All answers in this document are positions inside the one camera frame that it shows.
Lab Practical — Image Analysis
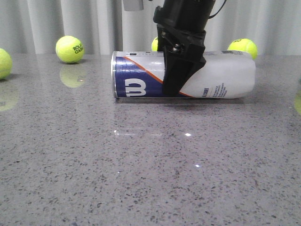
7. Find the tennis ball far left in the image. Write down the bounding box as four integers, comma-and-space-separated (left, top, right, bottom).
0, 48, 12, 80

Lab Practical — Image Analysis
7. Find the tennis ball with Roland Garros print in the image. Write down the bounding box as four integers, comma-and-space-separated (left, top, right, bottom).
55, 36, 85, 63

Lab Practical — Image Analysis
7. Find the middle tennis ball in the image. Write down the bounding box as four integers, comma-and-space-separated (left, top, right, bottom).
151, 37, 158, 51

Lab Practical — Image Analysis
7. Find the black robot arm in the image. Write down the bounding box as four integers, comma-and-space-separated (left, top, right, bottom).
153, 0, 215, 97

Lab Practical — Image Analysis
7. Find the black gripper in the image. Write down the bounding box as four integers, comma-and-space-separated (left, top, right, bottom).
153, 6, 206, 97

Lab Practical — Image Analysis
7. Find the white blue tennis ball can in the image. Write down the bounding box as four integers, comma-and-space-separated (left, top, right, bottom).
111, 50, 256, 99

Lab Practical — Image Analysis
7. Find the black cable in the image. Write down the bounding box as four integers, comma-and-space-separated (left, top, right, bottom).
208, 0, 228, 18

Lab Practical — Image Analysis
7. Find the right tennis ball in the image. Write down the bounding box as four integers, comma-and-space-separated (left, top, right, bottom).
228, 38, 258, 59

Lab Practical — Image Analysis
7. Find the grey white curtain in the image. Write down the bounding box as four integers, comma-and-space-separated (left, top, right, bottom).
0, 0, 301, 55

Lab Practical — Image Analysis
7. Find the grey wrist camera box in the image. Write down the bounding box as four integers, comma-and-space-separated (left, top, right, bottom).
123, 0, 143, 11

